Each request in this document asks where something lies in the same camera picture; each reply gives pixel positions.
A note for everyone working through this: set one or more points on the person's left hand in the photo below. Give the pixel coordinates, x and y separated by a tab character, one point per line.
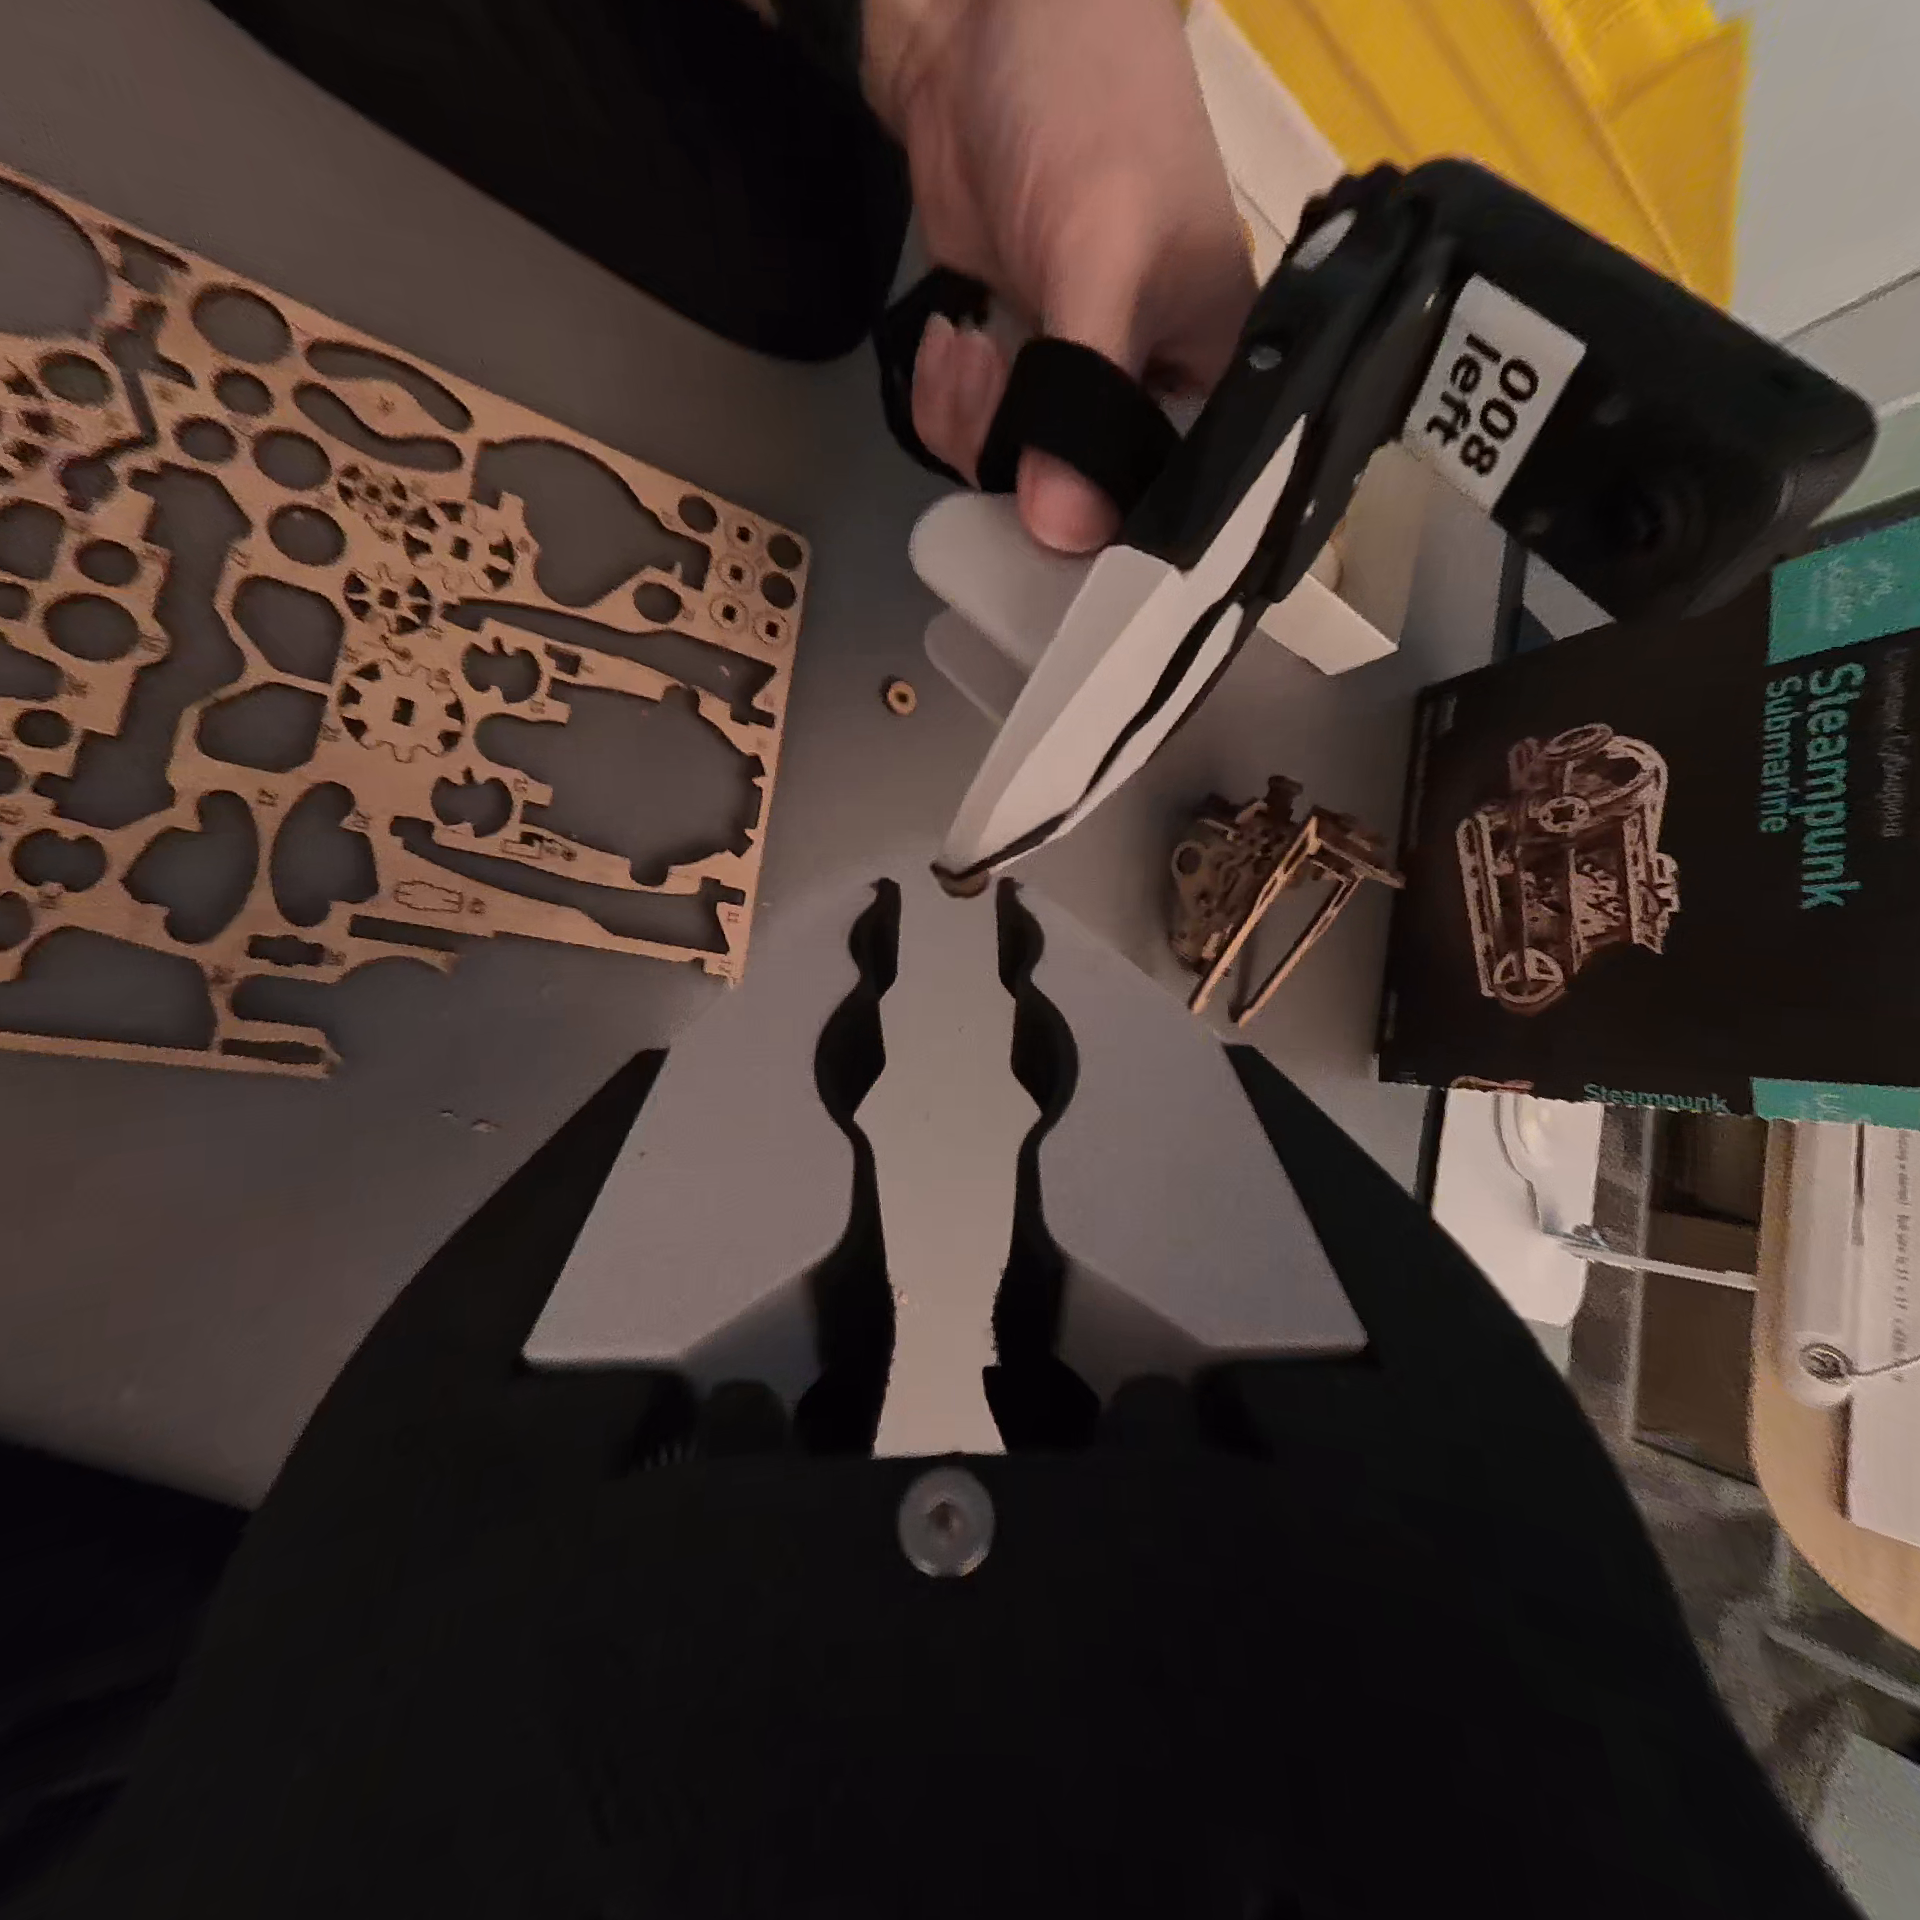
1049	181

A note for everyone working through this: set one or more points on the laser-cut plywood parts sheet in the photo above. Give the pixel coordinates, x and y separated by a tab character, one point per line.
364	704

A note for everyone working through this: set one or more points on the partly built wooden model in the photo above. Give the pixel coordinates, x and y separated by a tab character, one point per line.
1215	886

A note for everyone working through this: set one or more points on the yellow plastic bin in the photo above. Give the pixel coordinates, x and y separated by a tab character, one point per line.
1499	91

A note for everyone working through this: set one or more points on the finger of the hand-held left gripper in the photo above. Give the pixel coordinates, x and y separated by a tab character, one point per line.
1079	675
1177	717

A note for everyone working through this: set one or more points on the black model kit box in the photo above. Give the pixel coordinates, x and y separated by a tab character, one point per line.
1440	901

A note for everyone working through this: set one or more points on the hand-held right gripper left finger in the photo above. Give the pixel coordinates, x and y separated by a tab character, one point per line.
704	1200

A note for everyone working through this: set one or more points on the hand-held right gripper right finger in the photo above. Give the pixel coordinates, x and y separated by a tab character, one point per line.
1185	1200

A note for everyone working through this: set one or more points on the white cardboard box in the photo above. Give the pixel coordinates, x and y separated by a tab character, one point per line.
1350	630

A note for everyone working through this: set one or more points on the wooden gear with axle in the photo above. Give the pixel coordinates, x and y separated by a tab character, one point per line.
960	883

